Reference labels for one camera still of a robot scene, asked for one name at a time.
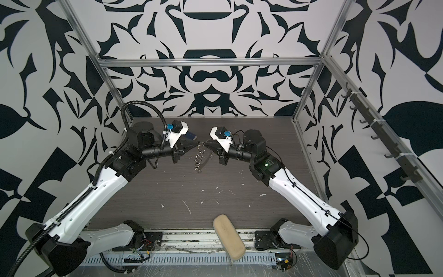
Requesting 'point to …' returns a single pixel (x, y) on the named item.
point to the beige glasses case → (228, 238)
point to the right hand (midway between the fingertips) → (207, 142)
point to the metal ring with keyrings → (199, 157)
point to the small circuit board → (284, 260)
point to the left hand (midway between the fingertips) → (196, 138)
